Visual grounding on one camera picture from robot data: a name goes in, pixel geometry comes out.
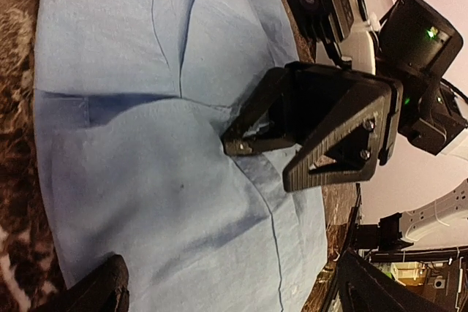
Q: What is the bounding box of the light blue shirt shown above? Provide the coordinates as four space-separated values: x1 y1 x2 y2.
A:
34 0 327 311

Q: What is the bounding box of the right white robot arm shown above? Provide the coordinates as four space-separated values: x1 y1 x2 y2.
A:
222 62 467 251

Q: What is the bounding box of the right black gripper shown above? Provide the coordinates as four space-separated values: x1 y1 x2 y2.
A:
222 62 403 192

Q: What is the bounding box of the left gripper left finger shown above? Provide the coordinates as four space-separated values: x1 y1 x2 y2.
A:
43 254 129 312

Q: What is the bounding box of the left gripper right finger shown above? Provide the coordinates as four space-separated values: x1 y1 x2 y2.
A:
331 248 414 312

